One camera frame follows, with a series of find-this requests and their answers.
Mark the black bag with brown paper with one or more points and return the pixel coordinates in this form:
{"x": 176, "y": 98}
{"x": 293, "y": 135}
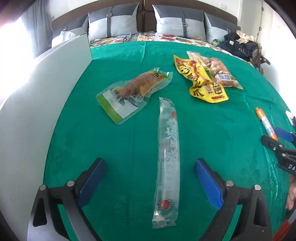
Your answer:
{"x": 240, "y": 48}

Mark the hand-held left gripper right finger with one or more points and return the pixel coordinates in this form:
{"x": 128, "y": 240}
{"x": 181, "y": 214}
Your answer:
{"x": 208, "y": 185}

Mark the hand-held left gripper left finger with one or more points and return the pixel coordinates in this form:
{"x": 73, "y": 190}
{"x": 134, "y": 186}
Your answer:
{"x": 92, "y": 183}

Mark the grey curtain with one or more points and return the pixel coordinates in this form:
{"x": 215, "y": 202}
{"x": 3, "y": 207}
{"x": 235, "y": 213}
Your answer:
{"x": 37, "y": 30}

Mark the clear packet of round sausages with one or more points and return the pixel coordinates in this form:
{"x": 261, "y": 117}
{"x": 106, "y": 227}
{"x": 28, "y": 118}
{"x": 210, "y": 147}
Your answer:
{"x": 219, "y": 69}

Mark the white cardboard box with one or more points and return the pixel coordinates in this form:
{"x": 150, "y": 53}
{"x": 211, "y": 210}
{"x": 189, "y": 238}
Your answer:
{"x": 34, "y": 111}

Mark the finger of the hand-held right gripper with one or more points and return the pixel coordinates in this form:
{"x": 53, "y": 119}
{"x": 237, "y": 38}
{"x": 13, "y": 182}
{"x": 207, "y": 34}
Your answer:
{"x": 275, "y": 144}
{"x": 285, "y": 135}

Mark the white wall switch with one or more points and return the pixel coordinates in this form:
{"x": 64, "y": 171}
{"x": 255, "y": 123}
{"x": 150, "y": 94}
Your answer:
{"x": 222, "y": 5}

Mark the orange sausage stick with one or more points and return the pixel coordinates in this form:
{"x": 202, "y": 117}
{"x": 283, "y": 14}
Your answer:
{"x": 266, "y": 122}

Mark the long clear snack packet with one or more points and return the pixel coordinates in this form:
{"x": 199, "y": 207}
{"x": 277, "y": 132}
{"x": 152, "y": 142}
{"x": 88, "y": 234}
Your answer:
{"x": 167, "y": 150}

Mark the beige crumpled cloth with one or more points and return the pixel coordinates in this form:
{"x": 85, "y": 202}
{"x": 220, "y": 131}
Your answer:
{"x": 245, "y": 36}

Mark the green patterned tablecloth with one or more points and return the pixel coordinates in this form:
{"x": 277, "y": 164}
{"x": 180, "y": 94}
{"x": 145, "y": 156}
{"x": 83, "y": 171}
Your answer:
{"x": 138, "y": 143}

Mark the large yellow chicken feet packet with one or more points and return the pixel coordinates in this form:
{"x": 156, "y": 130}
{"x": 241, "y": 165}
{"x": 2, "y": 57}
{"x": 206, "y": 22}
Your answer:
{"x": 198, "y": 81}

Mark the brown padded headboard panel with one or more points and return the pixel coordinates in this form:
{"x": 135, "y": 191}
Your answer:
{"x": 222, "y": 12}
{"x": 69, "y": 19}

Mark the person's right hand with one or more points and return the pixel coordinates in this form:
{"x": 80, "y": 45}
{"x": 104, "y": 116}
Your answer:
{"x": 292, "y": 192}

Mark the brown meat packet green label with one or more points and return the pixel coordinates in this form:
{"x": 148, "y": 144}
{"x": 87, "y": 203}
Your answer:
{"x": 138, "y": 88}

